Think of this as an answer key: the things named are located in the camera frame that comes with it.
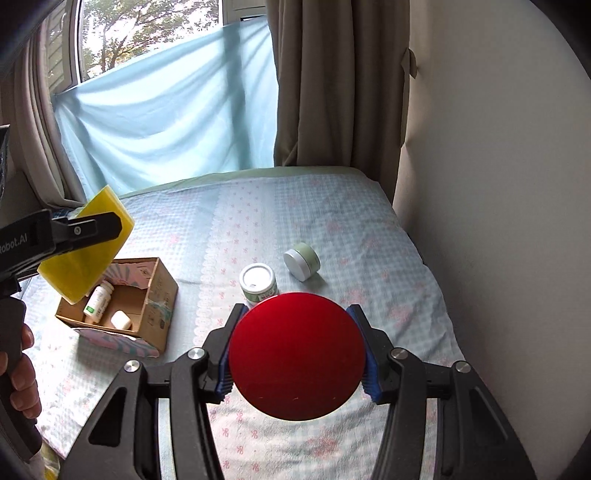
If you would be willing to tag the red round lid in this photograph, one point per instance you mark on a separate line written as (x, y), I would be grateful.
(298, 355)

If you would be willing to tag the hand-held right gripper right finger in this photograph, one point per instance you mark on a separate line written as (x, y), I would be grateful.
(371, 369)

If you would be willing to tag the light blue cloth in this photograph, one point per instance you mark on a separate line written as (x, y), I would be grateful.
(171, 115)

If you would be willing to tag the yellow sponge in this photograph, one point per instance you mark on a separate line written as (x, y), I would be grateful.
(81, 249)

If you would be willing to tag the person's left hand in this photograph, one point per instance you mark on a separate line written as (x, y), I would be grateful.
(21, 387)

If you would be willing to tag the white-lidded green jar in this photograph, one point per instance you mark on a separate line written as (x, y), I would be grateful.
(258, 285)

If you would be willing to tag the small white container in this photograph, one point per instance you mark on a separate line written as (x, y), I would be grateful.
(121, 320)

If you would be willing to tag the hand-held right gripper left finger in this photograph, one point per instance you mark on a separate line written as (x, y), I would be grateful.
(225, 364)

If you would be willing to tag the white pill bottle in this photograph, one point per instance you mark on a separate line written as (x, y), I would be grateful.
(98, 302)

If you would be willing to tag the cardboard box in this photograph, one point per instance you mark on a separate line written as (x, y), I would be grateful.
(129, 300)

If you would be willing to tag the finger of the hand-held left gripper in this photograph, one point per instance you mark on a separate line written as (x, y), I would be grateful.
(97, 229)

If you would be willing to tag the beige curtain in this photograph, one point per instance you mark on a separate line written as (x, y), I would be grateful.
(339, 83)

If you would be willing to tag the window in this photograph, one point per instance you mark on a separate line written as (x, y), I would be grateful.
(157, 32)

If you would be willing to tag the green jar on its side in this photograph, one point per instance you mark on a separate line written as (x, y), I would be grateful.
(302, 262)

